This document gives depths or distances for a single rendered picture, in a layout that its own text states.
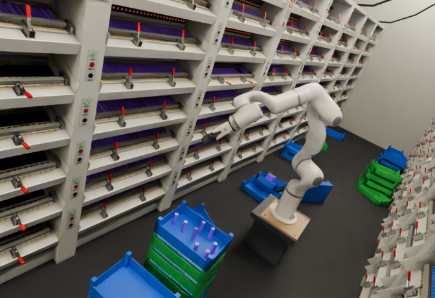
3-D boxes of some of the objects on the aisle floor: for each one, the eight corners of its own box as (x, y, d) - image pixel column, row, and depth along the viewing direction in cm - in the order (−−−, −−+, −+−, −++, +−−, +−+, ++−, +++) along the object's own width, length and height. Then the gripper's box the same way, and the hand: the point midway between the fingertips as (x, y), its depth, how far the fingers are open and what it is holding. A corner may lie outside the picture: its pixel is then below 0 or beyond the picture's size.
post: (74, 254, 157) (138, -172, 85) (56, 263, 149) (109, -196, 77) (55, 230, 166) (98, -172, 94) (37, 238, 158) (69, -193, 87)
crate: (323, 202, 284) (333, 185, 276) (299, 201, 271) (308, 184, 263) (318, 196, 290) (328, 180, 282) (294, 195, 278) (303, 178, 270)
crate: (219, 243, 196) (223, 234, 193) (191, 248, 185) (195, 239, 182) (200, 211, 218) (203, 203, 215) (175, 214, 207) (178, 205, 204)
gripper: (232, 114, 157) (202, 130, 162) (228, 120, 141) (195, 137, 146) (239, 126, 158) (210, 142, 162) (235, 133, 142) (203, 150, 147)
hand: (206, 138), depth 154 cm, fingers open, 3 cm apart
